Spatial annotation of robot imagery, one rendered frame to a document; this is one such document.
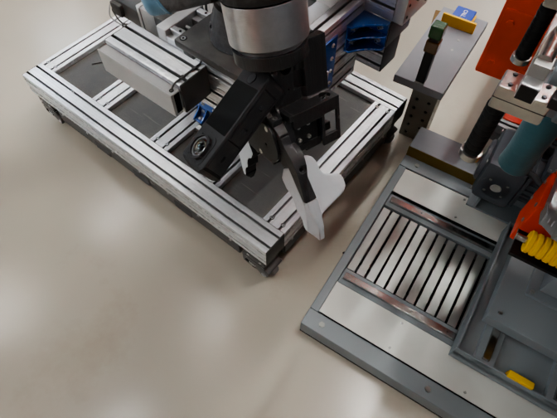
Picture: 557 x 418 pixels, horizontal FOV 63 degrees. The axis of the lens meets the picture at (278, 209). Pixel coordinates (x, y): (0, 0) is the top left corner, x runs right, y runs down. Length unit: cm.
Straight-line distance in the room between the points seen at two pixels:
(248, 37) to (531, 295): 126
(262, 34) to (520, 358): 131
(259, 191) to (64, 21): 160
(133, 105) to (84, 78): 26
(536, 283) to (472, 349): 27
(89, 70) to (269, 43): 171
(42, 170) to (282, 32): 175
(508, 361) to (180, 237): 114
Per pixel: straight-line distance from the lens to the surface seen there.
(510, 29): 148
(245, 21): 41
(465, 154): 100
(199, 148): 44
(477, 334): 152
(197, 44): 110
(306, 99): 47
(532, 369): 155
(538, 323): 152
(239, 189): 156
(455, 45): 178
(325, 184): 49
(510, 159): 136
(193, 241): 171
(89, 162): 204
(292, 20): 41
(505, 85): 88
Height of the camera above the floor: 149
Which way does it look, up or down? 58 degrees down
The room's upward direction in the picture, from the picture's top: straight up
